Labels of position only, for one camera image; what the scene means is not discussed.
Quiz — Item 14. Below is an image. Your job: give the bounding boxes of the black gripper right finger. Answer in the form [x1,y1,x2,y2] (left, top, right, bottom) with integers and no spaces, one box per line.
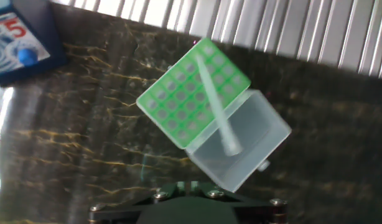
[188,180,288,224]

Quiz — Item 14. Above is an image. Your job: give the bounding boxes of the large translucent pipette tip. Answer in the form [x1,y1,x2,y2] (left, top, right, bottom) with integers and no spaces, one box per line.
[195,54,244,157]

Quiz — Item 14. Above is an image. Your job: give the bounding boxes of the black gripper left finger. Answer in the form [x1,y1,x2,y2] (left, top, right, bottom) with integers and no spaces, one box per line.
[88,180,189,224]

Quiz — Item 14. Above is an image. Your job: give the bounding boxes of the green pipette tip holder box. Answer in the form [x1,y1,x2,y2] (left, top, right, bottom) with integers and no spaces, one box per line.
[135,37,292,193]

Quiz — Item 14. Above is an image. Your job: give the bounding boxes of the blue vortex mixer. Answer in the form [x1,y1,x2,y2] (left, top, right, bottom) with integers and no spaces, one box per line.
[0,0,69,85]

